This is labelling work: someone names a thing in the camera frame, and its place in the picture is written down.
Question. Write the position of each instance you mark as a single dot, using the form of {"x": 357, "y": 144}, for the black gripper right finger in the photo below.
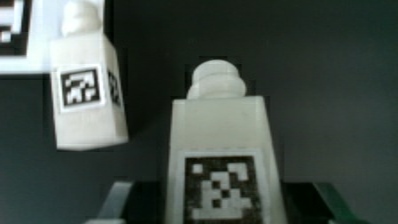
{"x": 343, "y": 216}

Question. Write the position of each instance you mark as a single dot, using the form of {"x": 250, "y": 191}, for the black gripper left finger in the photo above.
{"x": 112, "y": 207}

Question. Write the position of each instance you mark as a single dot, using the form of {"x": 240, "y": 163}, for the white table leg with tag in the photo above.
{"x": 222, "y": 180}

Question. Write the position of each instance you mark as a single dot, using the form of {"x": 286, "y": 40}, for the white table leg near plate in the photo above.
{"x": 85, "y": 83}

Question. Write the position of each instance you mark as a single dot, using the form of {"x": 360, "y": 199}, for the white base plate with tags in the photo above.
{"x": 28, "y": 28}

